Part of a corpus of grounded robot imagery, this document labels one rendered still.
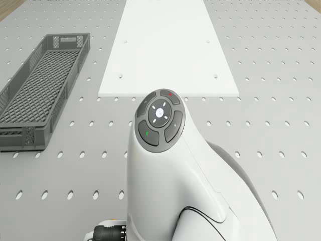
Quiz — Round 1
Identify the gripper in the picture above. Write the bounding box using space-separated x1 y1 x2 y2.
83 219 127 241

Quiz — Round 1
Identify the dark grey basket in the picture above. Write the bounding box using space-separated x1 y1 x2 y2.
0 33 91 152

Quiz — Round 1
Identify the white board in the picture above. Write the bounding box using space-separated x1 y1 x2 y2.
98 0 239 97

